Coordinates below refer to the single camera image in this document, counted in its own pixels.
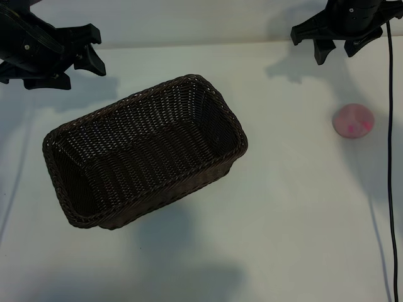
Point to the pink peach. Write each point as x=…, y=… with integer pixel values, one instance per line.
x=352, y=121

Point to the dark brown wicker basket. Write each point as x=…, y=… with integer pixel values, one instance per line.
x=141, y=151

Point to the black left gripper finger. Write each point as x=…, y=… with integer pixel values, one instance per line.
x=91, y=63
x=47, y=82

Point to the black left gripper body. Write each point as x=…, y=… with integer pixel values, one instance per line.
x=19, y=59

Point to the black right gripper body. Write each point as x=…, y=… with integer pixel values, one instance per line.
x=352, y=19

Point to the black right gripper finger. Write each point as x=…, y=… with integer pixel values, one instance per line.
x=324, y=50
x=357, y=45

